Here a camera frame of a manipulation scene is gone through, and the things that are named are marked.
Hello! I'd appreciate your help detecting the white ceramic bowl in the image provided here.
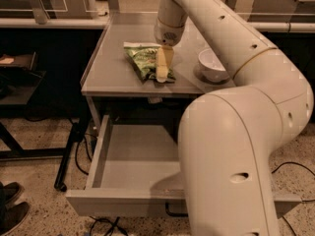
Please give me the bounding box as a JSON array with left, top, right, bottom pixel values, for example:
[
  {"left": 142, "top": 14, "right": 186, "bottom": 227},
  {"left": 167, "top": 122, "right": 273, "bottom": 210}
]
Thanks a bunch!
[{"left": 198, "top": 48, "right": 229, "bottom": 83}]

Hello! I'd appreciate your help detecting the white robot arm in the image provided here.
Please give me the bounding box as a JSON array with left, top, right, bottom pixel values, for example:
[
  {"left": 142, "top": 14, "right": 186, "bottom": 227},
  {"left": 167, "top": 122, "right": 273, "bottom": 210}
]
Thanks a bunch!
[{"left": 155, "top": 0, "right": 314, "bottom": 236}]

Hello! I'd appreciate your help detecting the black floor cable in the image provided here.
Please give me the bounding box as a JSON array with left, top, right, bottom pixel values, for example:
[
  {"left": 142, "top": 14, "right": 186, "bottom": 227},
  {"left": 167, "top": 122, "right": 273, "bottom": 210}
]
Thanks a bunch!
[
  {"left": 271, "top": 161, "right": 315, "bottom": 236},
  {"left": 74, "top": 132, "right": 98, "bottom": 176}
]

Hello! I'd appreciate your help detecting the white horizontal rail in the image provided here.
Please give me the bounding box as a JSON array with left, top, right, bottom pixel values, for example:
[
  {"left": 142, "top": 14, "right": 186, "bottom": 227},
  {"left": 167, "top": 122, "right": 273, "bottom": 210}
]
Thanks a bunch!
[{"left": 0, "top": 18, "right": 315, "bottom": 33}]

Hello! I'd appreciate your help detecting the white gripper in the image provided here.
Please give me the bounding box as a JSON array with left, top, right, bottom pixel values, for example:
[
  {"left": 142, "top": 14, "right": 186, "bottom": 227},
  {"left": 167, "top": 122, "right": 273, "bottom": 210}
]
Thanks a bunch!
[{"left": 155, "top": 18, "right": 185, "bottom": 83}]

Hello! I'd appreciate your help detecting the dark shoe lower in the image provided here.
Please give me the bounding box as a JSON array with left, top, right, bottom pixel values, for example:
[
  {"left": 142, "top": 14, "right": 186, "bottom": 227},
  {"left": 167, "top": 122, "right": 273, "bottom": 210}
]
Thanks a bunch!
[{"left": 0, "top": 202, "right": 30, "bottom": 236}]

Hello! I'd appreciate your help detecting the green jalapeno chip bag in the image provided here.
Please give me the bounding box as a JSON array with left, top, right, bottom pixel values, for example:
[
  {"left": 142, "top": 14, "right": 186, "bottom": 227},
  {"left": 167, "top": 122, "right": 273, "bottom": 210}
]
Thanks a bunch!
[{"left": 123, "top": 42, "right": 175, "bottom": 83}]

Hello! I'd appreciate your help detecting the black floor cable left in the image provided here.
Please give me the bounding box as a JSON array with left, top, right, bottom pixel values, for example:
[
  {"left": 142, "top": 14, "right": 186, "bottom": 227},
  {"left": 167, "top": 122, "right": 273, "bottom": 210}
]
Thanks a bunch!
[{"left": 74, "top": 132, "right": 98, "bottom": 176}]

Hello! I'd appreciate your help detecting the grey cabinet table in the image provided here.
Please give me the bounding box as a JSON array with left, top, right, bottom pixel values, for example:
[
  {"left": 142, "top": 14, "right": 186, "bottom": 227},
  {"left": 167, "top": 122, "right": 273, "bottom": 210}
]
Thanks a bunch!
[{"left": 82, "top": 13, "right": 234, "bottom": 127}]

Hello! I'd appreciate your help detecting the dark shoe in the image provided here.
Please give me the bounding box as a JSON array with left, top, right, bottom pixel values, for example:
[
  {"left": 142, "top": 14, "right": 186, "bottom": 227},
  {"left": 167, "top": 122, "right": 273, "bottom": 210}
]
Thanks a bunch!
[
  {"left": 0, "top": 202, "right": 30, "bottom": 236},
  {"left": 3, "top": 182, "right": 23, "bottom": 204}
]

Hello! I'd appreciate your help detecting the dark shoe upper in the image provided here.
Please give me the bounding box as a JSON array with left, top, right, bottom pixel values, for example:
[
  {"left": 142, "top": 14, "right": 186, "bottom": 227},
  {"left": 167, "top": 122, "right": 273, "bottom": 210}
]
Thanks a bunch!
[{"left": 3, "top": 182, "right": 23, "bottom": 204}]

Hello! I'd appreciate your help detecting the black metal drawer handle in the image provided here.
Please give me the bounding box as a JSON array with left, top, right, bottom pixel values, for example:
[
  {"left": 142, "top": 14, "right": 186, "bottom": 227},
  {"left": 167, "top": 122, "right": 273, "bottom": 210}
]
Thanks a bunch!
[{"left": 165, "top": 203, "right": 188, "bottom": 217}]

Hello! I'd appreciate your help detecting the black floor cable right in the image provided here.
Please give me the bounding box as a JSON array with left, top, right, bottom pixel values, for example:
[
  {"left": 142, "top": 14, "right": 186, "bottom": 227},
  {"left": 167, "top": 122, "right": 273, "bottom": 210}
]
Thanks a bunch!
[{"left": 271, "top": 161, "right": 315, "bottom": 236}]

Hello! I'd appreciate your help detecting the black cables bottom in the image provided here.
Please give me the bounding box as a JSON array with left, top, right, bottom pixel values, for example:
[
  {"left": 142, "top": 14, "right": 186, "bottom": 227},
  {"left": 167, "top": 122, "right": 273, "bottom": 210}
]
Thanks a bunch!
[{"left": 86, "top": 215, "right": 130, "bottom": 236}]

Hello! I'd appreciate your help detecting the black desk frame left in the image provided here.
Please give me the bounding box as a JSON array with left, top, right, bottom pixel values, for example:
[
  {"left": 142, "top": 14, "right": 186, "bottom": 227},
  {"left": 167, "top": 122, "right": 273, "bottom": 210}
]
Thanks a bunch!
[{"left": 0, "top": 52, "right": 91, "bottom": 193}]

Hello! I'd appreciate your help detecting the grey open top drawer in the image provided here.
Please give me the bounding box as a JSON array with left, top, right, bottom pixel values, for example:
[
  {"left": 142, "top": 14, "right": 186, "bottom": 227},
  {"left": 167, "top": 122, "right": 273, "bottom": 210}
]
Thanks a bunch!
[{"left": 67, "top": 114, "right": 290, "bottom": 223}]

